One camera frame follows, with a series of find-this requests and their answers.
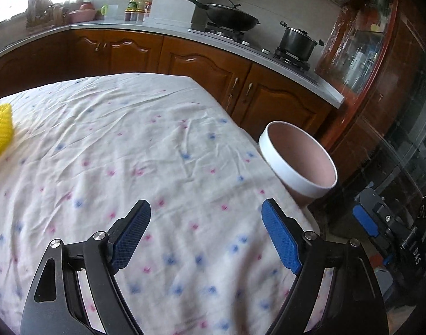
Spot glass-front wooden display cabinet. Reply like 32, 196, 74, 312
314, 0, 426, 252

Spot brown wooden kitchen cabinets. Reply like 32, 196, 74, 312
0, 29, 334, 143

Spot wooden cutting board rack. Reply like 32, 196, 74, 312
26, 0, 65, 30

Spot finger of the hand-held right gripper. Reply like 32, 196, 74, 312
352, 204, 404, 240
380, 241, 399, 271

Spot yellow mesh scrubber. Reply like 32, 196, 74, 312
0, 104, 15, 161

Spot pink round bin white rim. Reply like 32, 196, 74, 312
258, 121, 338, 206

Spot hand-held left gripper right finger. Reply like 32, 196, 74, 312
261, 198, 390, 335

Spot black wok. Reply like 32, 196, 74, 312
174, 0, 261, 33

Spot seasoning jar set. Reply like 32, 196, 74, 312
125, 10, 151, 22

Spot white floral tablecloth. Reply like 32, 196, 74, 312
0, 73, 322, 335

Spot grey kitchen countertop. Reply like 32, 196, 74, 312
0, 19, 345, 109

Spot black gas stove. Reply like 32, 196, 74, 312
188, 21, 320, 84

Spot steel cooking pot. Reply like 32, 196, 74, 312
279, 21, 325, 61

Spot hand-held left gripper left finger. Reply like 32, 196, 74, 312
20, 200, 152, 335

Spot pink plastic basin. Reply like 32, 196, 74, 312
68, 3, 98, 25

